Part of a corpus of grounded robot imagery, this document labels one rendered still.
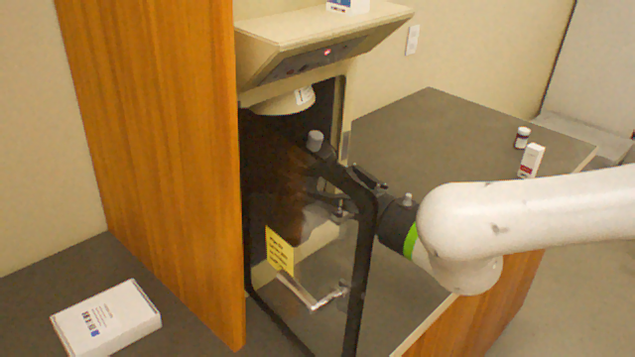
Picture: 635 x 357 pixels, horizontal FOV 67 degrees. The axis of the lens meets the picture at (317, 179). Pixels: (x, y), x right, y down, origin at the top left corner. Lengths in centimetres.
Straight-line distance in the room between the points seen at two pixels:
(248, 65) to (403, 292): 62
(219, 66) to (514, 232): 41
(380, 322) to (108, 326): 52
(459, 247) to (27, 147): 87
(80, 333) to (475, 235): 71
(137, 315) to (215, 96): 51
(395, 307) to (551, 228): 49
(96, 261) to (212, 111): 63
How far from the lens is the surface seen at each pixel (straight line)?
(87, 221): 128
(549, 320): 255
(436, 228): 62
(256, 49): 68
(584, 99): 380
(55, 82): 111
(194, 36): 64
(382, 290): 108
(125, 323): 99
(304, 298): 67
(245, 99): 79
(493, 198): 63
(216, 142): 67
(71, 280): 116
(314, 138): 88
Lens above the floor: 170
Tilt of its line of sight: 33 degrees down
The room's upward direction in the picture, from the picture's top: 4 degrees clockwise
